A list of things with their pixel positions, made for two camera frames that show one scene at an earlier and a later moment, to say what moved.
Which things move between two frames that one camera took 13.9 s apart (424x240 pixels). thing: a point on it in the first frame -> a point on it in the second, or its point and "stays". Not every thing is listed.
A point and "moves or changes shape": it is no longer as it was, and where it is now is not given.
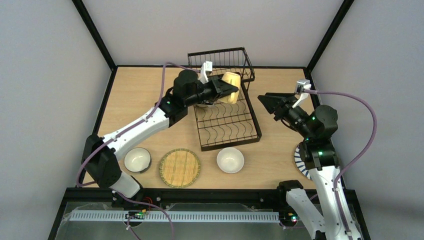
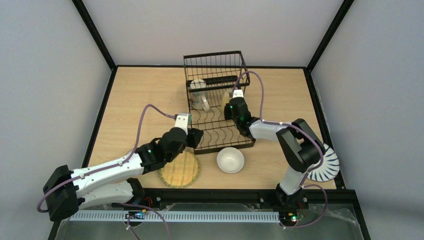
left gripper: x=214 y=88 -> x=194 y=137
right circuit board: x=289 y=217 stays
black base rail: x=103 y=199 stays
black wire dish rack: x=225 y=125 moves or changes shape
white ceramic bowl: x=230 y=160 stays
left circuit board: x=135 y=215 stays
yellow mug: x=234 y=79 moves or changes shape
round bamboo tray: x=179 y=168 stays
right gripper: x=282 y=107 -> x=228 y=110
